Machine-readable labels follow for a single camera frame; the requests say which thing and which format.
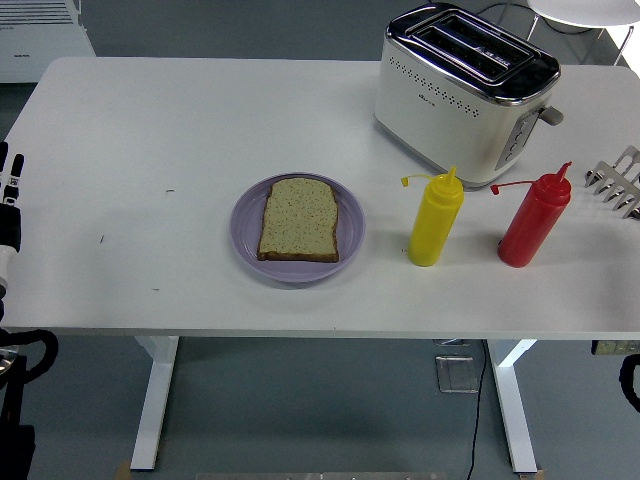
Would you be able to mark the metal floor socket plate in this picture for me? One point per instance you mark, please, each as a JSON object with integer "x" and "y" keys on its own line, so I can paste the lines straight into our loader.
{"x": 456, "y": 375}

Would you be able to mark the white slatted appliance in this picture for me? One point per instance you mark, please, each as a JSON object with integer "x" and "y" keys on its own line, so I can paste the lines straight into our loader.
{"x": 35, "y": 45}

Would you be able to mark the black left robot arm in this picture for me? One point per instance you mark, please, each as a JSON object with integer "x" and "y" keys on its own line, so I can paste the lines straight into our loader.
{"x": 14, "y": 400}

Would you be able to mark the red squeeze bottle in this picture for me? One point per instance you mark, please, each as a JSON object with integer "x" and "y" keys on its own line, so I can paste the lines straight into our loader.
{"x": 532, "y": 225}

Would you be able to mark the table control panel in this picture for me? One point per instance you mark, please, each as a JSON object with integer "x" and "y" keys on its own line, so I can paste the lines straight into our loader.
{"x": 615, "y": 347}

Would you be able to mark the white table leg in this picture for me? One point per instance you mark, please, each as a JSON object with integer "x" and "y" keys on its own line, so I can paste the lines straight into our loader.
{"x": 515, "y": 410}
{"x": 152, "y": 400}

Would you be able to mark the grey under-table bracket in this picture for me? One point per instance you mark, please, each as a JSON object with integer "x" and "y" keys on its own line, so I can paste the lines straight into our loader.
{"x": 450, "y": 342}

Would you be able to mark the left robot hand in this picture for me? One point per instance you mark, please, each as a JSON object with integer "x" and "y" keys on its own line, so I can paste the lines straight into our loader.
{"x": 9, "y": 225}

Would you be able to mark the purple plate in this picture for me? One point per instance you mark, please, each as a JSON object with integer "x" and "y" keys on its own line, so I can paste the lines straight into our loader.
{"x": 245, "y": 235}

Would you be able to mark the speckled bread slice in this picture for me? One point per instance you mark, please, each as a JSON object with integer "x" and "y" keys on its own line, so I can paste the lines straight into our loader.
{"x": 300, "y": 220}

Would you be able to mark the white chrome toaster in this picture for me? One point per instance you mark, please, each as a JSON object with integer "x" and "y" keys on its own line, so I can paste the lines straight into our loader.
{"x": 450, "y": 120}

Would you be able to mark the white round side table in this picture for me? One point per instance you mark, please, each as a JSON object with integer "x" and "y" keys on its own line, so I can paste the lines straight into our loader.
{"x": 585, "y": 10}

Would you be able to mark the silver metal toast rack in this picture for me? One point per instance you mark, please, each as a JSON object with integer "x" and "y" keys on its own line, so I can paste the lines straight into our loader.
{"x": 617, "y": 187}

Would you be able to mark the yellow squeeze bottle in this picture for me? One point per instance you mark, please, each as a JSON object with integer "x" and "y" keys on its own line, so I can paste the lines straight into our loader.
{"x": 434, "y": 225}

